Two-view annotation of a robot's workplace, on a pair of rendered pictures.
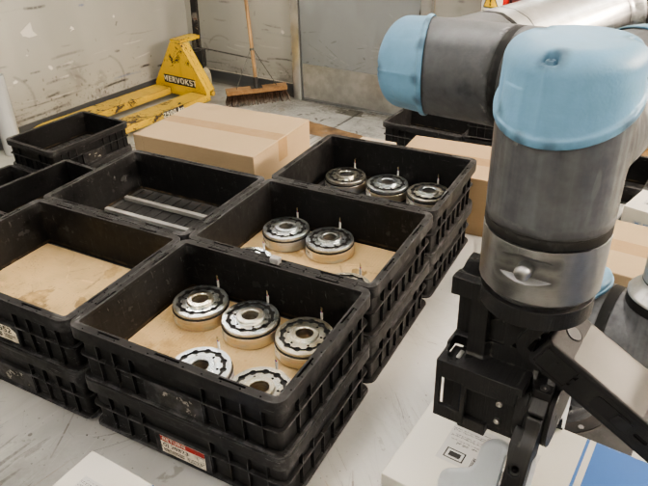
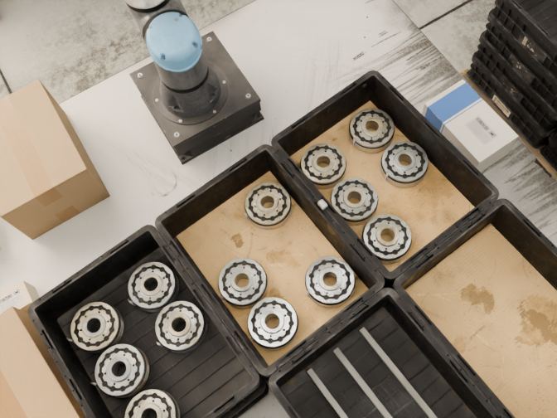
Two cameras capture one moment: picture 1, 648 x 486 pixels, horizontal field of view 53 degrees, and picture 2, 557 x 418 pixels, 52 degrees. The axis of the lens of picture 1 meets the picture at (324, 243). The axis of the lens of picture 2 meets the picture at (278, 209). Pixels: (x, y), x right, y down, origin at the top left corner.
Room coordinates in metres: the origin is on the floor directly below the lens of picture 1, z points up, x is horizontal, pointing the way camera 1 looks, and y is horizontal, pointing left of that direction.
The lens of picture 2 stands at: (1.40, 0.27, 2.02)
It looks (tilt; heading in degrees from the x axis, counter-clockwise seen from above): 67 degrees down; 215
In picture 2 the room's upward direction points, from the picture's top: 11 degrees counter-clockwise
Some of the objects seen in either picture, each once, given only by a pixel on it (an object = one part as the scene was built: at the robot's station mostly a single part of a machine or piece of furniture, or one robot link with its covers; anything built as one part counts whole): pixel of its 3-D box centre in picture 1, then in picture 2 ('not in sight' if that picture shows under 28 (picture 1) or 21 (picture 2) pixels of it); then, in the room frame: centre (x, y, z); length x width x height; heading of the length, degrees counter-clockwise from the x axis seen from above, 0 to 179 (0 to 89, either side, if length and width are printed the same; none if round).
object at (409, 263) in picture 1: (313, 252); (268, 260); (1.11, 0.02, 0.87); 0.40 x 0.30 x 0.11; 61
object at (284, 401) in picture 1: (224, 311); (380, 168); (0.85, 0.17, 0.92); 0.40 x 0.30 x 0.02; 61
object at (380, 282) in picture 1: (312, 229); (266, 252); (1.11, 0.02, 0.92); 0.40 x 0.30 x 0.02; 61
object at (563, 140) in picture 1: (563, 134); not in sight; (0.35, -0.14, 1.41); 0.09 x 0.08 x 0.11; 139
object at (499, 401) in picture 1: (515, 349); not in sight; (0.35, -0.13, 1.25); 0.09 x 0.08 x 0.12; 56
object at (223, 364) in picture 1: (200, 368); (404, 161); (0.78, 0.20, 0.86); 0.10 x 0.10 x 0.01
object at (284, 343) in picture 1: (304, 336); (323, 162); (0.86, 0.04, 0.86); 0.10 x 0.10 x 0.01
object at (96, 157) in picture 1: (79, 178); not in sight; (2.59, 1.06, 0.37); 0.40 x 0.30 x 0.45; 146
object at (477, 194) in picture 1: (453, 184); (18, 400); (1.58, -0.36, 0.78); 0.30 x 0.22 x 0.16; 63
